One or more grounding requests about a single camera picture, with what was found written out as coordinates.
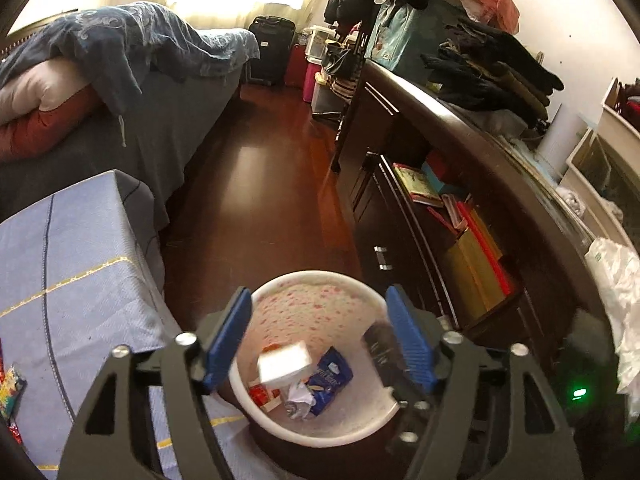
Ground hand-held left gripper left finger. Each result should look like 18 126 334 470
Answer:
56 286 253 480

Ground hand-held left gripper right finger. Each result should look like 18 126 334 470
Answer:
385 284 586 480

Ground white small box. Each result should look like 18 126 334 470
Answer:
257 341 311 390

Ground red wrapper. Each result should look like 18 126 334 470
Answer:
248 382 281 413

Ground blue snack packet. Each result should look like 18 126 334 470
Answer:
305 346 353 416

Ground pink speckled white wastebasket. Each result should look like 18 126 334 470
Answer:
227 270 436 448

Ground white tissue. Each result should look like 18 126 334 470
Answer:
282 382 316 418

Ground books in open drawer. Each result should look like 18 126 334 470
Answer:
442 210 511 313

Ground white plastic bag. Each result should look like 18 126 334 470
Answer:
585 237 640 411

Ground red folder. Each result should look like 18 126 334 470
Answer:
455 200 513 296

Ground green yellow book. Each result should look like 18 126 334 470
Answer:
392 162 446 208

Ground blue checked tablecloth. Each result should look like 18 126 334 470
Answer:
0 170 281 480

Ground dark wooden dresser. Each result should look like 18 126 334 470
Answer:
332 60 616 411

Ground colourful snack packet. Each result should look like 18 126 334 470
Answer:
0 364 27 423

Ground grey bed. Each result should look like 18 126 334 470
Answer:
0 2 261 231

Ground white paper roll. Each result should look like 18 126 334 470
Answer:
537 105 588 176

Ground white stacked storage bins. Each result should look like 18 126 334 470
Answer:
560 77 640 251

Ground striped handbag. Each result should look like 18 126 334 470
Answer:
322 42 363 98

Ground stack of folded dark clothes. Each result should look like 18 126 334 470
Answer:
420 15 565 126

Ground red suitcase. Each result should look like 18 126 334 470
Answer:
284 44 308 88

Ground black suitcase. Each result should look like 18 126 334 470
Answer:
247 15 296 87

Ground teal printed bag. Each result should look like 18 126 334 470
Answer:
364 0 441 78

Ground clear plastic container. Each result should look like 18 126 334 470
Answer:
305 25 336 61

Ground pale pink quilt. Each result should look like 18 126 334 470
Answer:
0 57 96 126

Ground blue patterned duvet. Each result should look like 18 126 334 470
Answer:
0 2 261 126

